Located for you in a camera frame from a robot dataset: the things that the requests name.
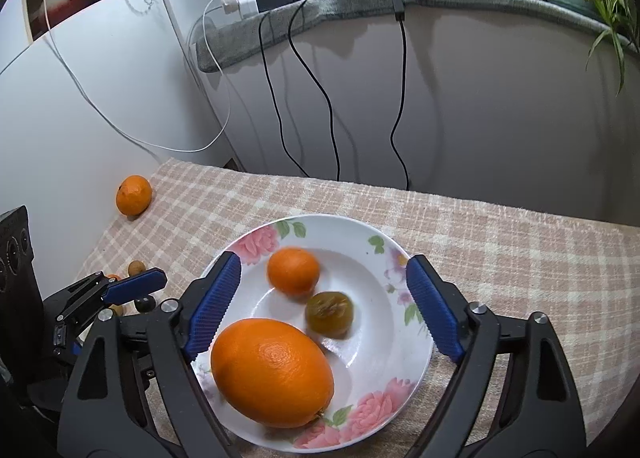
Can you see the small mandarin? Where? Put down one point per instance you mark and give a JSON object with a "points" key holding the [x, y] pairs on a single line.
{"points": [[293, 271]]}

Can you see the brown kiwi fruit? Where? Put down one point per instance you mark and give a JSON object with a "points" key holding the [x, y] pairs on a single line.
{"points": [[135, 268]]}

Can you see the large orange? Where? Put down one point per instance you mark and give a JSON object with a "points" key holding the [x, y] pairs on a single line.
{"points": [[271, 372]]}

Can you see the green-brown plum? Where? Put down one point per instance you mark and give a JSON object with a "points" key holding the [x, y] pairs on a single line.
{"points": [[329, 314]]}

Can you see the white power adapters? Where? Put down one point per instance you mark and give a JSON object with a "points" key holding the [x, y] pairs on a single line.
{"points": [[245, 8]]}

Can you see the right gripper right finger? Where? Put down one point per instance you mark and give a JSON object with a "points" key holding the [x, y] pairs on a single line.
{"points": [[538, 414]]}

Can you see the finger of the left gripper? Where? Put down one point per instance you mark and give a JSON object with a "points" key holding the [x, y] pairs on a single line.
{"points": [[78, 304]]}

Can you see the grey sill mat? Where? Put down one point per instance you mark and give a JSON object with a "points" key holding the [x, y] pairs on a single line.
{"points": [[236, 42]]}

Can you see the plaid tablecloth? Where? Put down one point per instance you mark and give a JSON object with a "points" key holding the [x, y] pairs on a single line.
{"points": [[369, 322]]}

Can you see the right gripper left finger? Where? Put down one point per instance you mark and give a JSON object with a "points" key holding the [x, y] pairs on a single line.
{"points": [[133, 392]]}

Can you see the dark plum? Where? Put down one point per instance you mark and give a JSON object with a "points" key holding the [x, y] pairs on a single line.
{"points": [[145, 304]]}

